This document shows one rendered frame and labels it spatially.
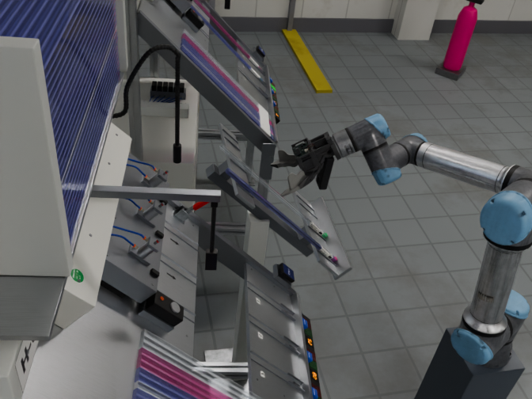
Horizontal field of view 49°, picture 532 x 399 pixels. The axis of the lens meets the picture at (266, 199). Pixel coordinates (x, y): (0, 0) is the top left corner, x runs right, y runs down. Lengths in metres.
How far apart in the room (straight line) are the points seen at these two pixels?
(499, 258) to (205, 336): 1.35
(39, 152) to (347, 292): 2.20
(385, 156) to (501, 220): 0.38
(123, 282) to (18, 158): 0.48
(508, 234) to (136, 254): 0.85
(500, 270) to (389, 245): 1.53
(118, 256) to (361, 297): 1.78
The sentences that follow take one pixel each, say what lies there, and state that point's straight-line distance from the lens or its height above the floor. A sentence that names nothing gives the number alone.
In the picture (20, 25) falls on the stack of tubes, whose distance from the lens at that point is 0.81.
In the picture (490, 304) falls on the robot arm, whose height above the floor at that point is 0.87.
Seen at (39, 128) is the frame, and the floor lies 1.62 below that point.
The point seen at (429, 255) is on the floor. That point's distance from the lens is 3.07.
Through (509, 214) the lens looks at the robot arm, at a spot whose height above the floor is 1.16.
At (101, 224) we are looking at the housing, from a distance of 1.10.
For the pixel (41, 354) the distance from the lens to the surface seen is 0.99.
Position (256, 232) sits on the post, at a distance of 1.77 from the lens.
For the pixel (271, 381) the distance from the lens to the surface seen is 1.42.
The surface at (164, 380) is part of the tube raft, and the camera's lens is 1.12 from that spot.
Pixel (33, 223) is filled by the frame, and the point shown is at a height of 1.48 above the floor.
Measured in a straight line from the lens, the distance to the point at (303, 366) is 1.54.
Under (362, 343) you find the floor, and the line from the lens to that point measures 2.57.
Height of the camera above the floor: 1.97
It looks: 39 degrees down
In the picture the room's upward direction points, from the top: 7 degrees clockwise
